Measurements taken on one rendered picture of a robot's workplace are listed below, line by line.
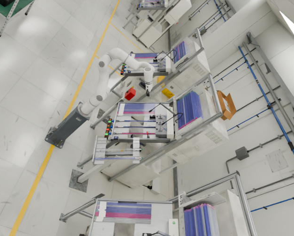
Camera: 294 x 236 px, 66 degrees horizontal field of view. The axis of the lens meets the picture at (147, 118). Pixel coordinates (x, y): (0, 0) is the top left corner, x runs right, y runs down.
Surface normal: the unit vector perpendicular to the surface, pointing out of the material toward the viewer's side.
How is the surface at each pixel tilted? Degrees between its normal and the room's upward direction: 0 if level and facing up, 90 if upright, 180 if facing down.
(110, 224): 44
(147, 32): 90
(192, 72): 90
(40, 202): 0
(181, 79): 90
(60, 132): 90
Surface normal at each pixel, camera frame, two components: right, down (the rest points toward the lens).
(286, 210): -0.72, -0.53
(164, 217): -0.01, -0.73
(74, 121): -0.05, 0.69
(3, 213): 0.69, -0.51
